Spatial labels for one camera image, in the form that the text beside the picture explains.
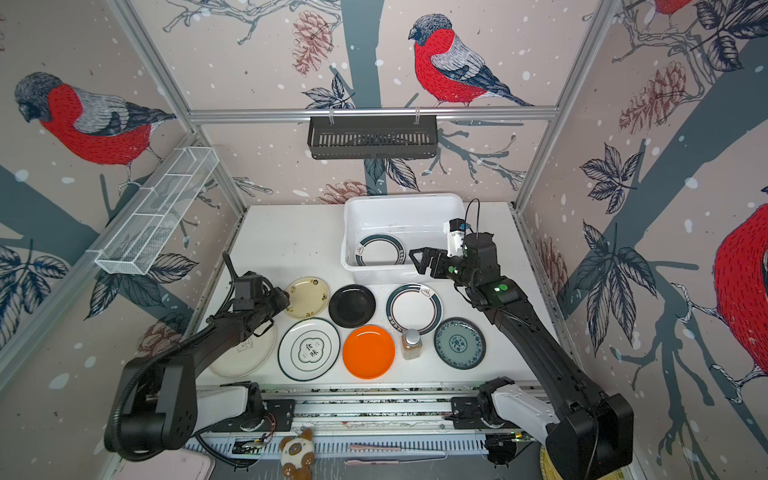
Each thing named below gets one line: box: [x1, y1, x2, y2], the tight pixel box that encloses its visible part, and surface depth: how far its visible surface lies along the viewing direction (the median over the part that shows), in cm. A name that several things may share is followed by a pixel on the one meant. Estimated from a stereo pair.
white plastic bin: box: [340, 193, 467, 284], surface depth 106 cm
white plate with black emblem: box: [277, 317, 341, 382], surface depth 85 cm
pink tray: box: [112, 448, 215, 480], surface depth 67 cm
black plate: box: [328, 284, 377, 329], surface depth 93 cm
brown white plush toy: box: [280, 428, 315, 480], surface depth 67 cm
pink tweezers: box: [344, 444, 448, 466], surface depth 71 cm
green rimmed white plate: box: [386, 283, 443, 336], surface depth 94 cm
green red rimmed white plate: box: [355, 234, 406, 266], surface depth 107 cm
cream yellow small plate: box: [284, 276, 330, 319], surface depth 97 cm
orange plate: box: [342, 324, 396, 380], surface depth 85 cm
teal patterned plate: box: [434, 317, 487, 370], surface depth 87 cm
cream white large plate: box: [208, 324, 277, 379], surface depth 82 cm
